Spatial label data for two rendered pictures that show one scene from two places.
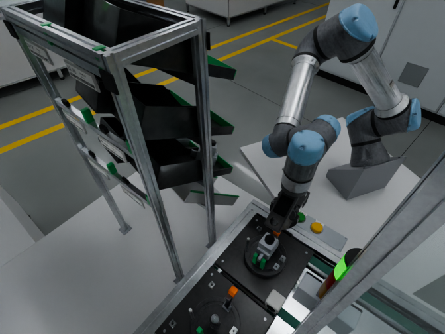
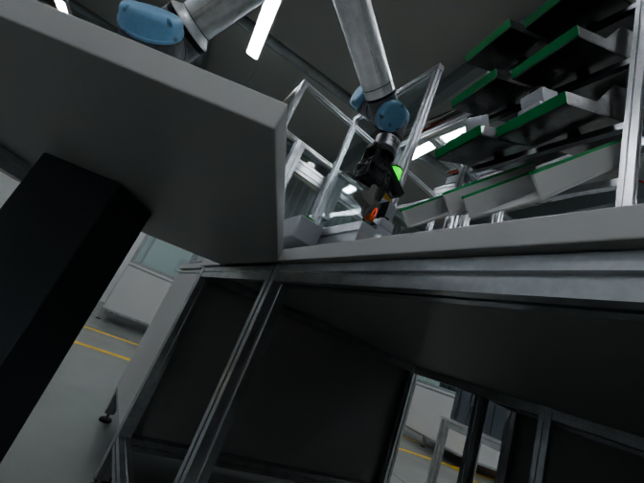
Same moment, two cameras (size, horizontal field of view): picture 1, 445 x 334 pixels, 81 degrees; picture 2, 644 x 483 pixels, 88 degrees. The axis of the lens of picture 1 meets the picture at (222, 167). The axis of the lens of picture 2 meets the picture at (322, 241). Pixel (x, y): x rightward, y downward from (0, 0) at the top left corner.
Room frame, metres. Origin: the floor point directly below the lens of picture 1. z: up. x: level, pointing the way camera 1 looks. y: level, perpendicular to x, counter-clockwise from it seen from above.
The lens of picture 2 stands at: (1.23, 0.07, 0.68)
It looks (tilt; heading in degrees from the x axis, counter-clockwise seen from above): 18 degrees up; 203
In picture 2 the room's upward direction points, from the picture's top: 22 degrees clockwise
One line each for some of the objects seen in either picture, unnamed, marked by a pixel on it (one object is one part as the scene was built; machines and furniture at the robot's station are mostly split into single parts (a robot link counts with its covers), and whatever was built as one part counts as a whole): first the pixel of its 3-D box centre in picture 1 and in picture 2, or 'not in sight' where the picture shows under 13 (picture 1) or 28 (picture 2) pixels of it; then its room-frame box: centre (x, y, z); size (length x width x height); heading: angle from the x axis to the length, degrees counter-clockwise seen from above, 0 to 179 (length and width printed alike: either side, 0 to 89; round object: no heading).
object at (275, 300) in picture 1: (275, 301); not in sight; (0.24, -0.15, 0.97); 0.05 x 0.05 x 0.04; 50
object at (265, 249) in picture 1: (266, 246); (382, 230); (0.37, -0.13, 1.06); 0.08 x 0.04 x 0.07; 141
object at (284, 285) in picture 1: (264, 258); not in sight; (0.38, -0.14, 0.96); 0.24 x 0.24 x 0.02; 50
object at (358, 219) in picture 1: (348, 189); (129, 189); (0.76, -0.59, 0.84); 0.90 x 0.70 x 0.03; 23
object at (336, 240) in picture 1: (314, 232); (288, 235); (0.49, -0.34, 0.93); 0.21 x 0.07 x 0.06; 50
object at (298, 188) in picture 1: (295, 177); (386, 147); (0.44, -0.19, 1.29); 0.08 x 0.08 x 0.05
